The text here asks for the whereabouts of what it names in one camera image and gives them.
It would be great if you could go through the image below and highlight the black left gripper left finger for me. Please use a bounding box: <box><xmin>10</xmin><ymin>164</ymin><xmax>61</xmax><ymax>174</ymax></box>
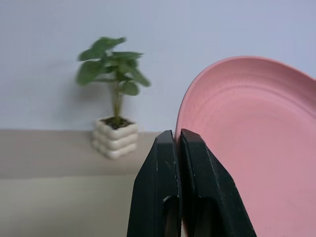
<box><xmin>126</xmin><ymin>129</ymin><xmax>183</xmax><ymax>237</ymax></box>

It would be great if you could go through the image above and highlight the pink plate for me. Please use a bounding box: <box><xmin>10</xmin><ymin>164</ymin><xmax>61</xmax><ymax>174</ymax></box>
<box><xmin>174</xmin><ymin>56</ymin><xmax>316</xmax><ymax>237</ymax></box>

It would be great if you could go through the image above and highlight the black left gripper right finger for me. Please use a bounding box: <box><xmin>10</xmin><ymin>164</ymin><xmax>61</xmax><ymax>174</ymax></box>
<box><xmin>180</xmin><ymin>128</ymin><xmax>256</xmax><ymax>237</ymax></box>

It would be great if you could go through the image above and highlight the white ribbed plant pot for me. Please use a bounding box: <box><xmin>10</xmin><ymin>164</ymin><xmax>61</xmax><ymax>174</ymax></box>
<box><xmin>91</xmin><ymin>116</ymin><xmax>139</xmax><ymax>159</ymax></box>

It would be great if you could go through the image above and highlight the green potted plant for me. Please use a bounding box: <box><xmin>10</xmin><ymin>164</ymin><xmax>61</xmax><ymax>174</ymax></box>
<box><xmin>76</xmin><ymin>37</ymin><xmax>152</xmax><ymax>125</ymax></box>

